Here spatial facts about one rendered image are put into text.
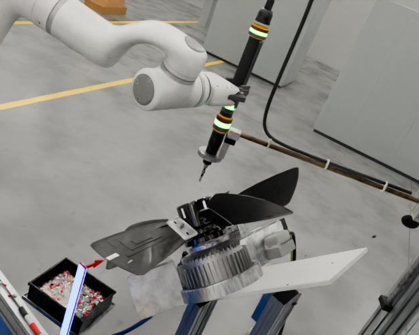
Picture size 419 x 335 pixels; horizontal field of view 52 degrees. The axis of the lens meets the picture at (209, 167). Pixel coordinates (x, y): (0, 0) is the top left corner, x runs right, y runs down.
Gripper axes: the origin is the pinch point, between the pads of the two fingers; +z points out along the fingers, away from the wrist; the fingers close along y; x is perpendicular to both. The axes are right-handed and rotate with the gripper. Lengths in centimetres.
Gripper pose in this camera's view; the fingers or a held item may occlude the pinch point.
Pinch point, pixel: (236, 87)
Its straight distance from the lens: 110.7
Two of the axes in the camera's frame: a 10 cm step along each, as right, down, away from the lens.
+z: 6.3, -1.6, 7.6
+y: 7.1, 5.3, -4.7
